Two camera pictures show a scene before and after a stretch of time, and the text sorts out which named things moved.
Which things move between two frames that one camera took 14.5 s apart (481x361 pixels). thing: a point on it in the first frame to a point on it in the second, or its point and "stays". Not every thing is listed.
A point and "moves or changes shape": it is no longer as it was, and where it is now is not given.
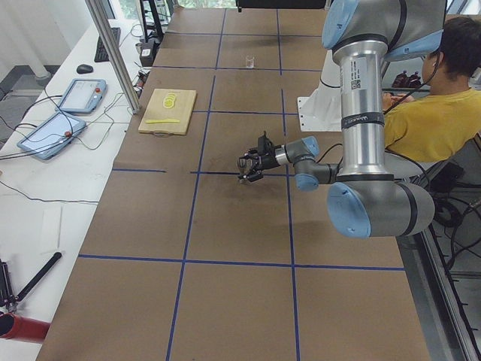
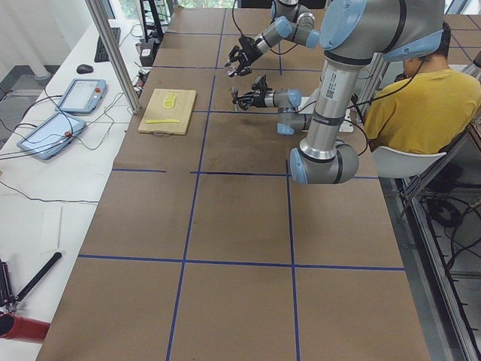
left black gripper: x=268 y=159 to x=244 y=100
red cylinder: x=13 y=326 stays
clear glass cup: x=249 y=62 moves or changes shape
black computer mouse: x=84 y=68 stays
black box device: x=147 y=53 stays
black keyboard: x=101 y=55 stays
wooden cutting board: x=167 y=111 stays
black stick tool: x=7 y=298 stays
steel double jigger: x=243 y=165 to x=234 y=90
